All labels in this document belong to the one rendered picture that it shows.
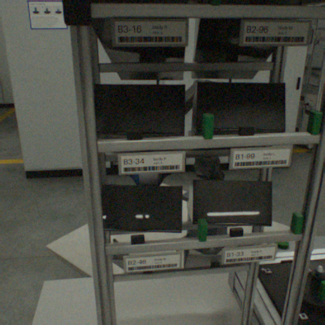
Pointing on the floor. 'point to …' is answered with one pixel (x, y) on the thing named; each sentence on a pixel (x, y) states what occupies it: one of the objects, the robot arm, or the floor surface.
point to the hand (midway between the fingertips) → (148, 174)
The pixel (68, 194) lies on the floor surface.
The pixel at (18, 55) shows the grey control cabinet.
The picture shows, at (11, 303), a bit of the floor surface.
